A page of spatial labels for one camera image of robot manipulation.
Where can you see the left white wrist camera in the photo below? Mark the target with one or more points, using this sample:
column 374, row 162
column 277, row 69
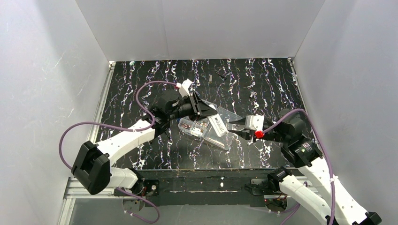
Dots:
column 184, row 88

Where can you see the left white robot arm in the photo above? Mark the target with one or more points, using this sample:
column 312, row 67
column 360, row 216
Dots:
column 93, row 166

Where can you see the white remote control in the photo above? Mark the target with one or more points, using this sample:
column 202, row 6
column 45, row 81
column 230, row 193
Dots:
column 218, row 125

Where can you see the orange handled pliers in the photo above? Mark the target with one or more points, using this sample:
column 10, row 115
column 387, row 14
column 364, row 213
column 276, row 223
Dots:
column 166, row 134

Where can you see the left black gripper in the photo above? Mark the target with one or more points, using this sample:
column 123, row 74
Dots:
column 195, row 105

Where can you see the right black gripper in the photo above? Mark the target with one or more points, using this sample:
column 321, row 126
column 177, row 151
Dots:
column 248, row 131

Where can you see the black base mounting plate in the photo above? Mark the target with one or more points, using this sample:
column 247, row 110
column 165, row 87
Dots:
column 209, row 187

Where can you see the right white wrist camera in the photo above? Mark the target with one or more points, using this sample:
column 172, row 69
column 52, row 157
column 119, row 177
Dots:
column 254, row 124

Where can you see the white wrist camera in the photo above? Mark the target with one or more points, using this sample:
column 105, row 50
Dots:
column 254, row 124
column 184, row 88

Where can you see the clear plastic screw box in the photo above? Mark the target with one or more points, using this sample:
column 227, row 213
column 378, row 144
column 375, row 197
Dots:
column 204, row 130

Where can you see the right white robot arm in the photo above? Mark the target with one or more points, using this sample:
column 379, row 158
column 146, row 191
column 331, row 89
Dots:
column 331, row 204

